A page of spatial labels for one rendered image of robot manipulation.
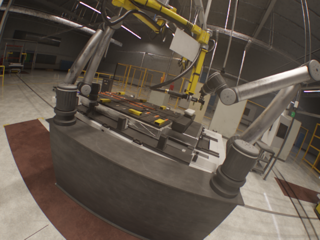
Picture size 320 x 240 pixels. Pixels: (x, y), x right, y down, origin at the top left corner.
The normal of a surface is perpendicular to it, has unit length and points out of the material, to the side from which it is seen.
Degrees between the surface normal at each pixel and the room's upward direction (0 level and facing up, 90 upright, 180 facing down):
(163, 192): 90
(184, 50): 90
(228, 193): 23
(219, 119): 90
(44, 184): 0
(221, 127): 90
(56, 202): 0
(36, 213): 0
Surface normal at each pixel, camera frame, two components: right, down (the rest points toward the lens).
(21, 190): 0.27, -0.93
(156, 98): -0.37, 0.15
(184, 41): 0.52, 0.37
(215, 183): -0.13, -0.94
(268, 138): -0.96, -0.25
